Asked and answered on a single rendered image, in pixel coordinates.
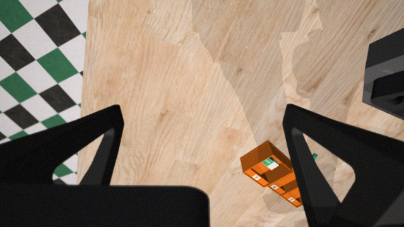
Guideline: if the orange open bin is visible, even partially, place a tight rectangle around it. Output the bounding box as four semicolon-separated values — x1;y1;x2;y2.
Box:
240;140;302;208

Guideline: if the green and white eraser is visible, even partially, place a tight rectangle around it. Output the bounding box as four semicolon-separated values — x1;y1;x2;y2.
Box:
261;157;279;170

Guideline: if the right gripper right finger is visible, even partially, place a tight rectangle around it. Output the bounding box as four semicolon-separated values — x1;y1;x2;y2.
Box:
282;103;404;227

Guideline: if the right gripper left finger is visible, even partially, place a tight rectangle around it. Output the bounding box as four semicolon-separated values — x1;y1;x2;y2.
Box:
0;105;124;185

